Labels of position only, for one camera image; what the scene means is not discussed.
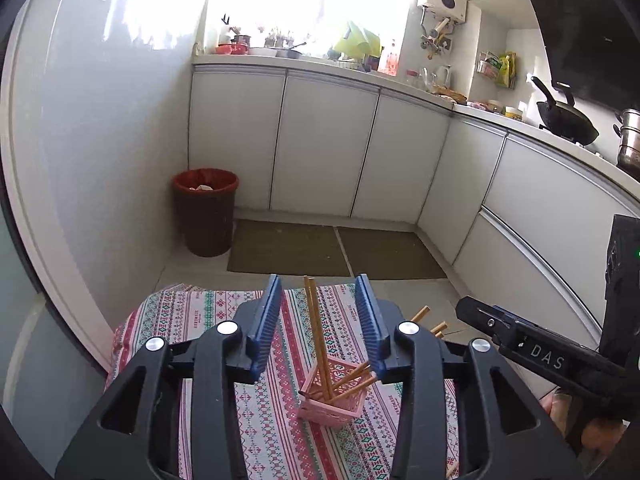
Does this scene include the red-rimmed dark trash bin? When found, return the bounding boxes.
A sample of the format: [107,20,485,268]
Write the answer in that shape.
[171,168,240,257]

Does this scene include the person's right hand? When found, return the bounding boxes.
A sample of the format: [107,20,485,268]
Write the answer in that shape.
[540,389,627,456]

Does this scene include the red plastic basin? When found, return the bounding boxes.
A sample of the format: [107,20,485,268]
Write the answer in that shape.
[215,44,248,55]

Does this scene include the bamboo chopstick in basket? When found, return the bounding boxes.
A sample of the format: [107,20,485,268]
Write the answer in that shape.
[333,362,370,391]
[307,278,333,402]

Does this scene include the black range hood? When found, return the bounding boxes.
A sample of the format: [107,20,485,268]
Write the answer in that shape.
[530,0,639,110]

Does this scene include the wall rack with packets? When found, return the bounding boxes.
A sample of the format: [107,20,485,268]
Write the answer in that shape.
[476,51,518,89]

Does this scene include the dark green floor mat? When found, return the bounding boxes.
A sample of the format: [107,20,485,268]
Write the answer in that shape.
[337,228,446,281]
[227,220,350,276]

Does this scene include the white kitchen base cabinets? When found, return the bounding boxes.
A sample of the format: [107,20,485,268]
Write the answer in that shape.
[188,55,639,347]

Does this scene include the stainless steel steamer pot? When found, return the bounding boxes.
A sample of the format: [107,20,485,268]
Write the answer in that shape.
[613,108,640,181]

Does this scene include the black wok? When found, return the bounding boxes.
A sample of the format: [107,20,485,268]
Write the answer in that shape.
[530,75,599,146]

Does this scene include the pink perforated utensil basket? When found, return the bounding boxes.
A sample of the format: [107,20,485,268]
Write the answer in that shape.
[296,358,373,428]

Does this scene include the yellow-green plastic item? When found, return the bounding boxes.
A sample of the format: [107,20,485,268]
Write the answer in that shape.
[333,22,382,60]

